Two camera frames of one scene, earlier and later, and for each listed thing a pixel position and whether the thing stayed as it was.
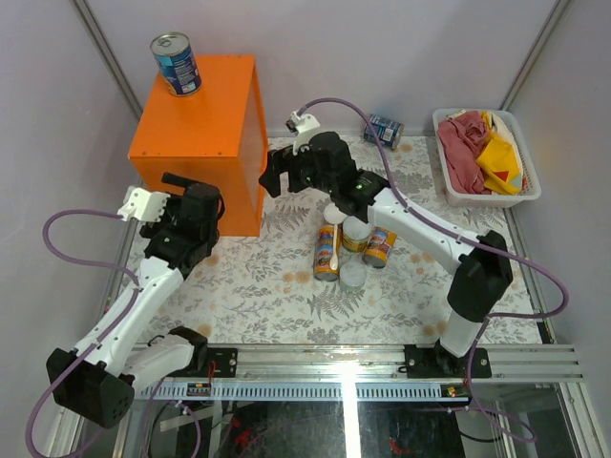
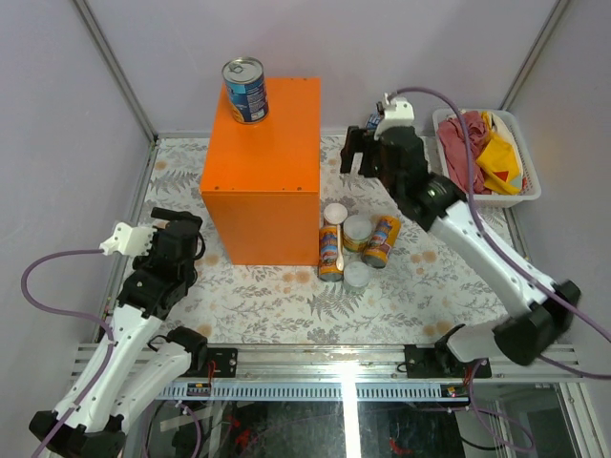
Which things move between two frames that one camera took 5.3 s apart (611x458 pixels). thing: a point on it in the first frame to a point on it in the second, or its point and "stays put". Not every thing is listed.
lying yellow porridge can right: (381, 240) stays put
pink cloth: (462, 137) stays put
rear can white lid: (332, 215) stays put
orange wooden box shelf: (217, 136) to (261, 184)
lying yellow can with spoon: (326, 254) stays put
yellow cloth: (499, 161) stays put
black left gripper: (174, 201) to (169, 216)
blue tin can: (178, 63) to (244, 79)
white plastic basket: (465, 199) stays put
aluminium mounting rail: (387, 363) stays put
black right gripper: (271, 178) to (357, 143)
